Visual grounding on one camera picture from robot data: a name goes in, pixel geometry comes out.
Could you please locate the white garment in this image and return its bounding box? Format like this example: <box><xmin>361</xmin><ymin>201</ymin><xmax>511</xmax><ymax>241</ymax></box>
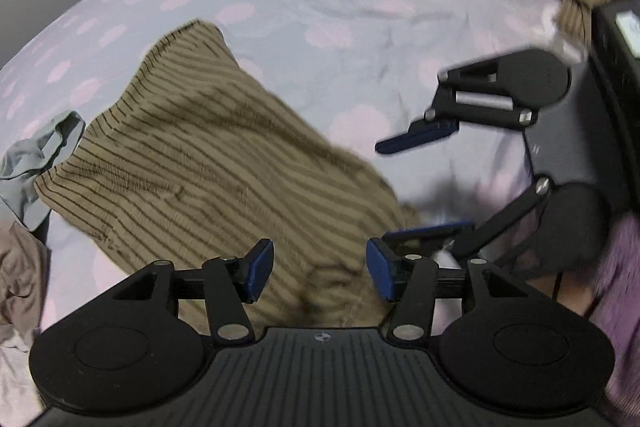
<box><xmin>0</xmin><ymin>327</ymin><xmax>43</xmax><ymax>413</ymax></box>

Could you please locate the olive striped shirt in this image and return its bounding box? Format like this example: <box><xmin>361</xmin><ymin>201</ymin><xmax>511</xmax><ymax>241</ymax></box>
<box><xmin>34</xmin><ymin>21</ymin><xmax>426</xmax><ymax>328</ymax></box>

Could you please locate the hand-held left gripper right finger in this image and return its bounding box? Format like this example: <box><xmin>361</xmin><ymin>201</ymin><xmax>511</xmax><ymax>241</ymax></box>
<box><xmin>366</xmin><ymin>237</ymin><xmax>546</xmax><ymax>343</ymax></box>

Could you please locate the person's right forearm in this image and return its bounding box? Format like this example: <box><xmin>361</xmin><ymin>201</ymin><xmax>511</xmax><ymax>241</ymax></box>
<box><xmin>590</xmin><ymin>214</ymin><xmax>640</xmax><ymax>423</ymax></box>

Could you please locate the grey-blue garment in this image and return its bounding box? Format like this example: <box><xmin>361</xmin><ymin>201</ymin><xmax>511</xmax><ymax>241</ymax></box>
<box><xmin>0</xmin><ymin>111</ymin><xmax>87</xmax><ymax>230</ymax></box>

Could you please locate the beige garment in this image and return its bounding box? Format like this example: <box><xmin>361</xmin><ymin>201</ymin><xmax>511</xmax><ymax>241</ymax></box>
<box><xmin>0</xmin><ymin>222</ymin><xmax>51</xmax><ymax>343</ymax></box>

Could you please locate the tan striped cloth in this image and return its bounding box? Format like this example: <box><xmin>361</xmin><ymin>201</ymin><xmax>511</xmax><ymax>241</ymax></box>
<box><xmin>542</xmin><ymin>0</ymin><xmax>598</xmax><ymax>64</ymax></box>

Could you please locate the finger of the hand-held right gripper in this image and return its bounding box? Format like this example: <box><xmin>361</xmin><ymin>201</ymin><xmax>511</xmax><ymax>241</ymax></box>
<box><xmin>382</xmin><ymin>177</ymin><xmax>552</xmax><ymax>262</ymax></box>
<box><xmin>375</xmin><ymin>49</ymin><xmax>544</xmax><ymax>156</ymax></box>

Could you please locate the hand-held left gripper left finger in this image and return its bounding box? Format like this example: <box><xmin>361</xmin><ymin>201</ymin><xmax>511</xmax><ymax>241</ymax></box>
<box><xmin>110</xmin><ymin>238</ymin><xmax>275</xmax><ymax>343</ymax></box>

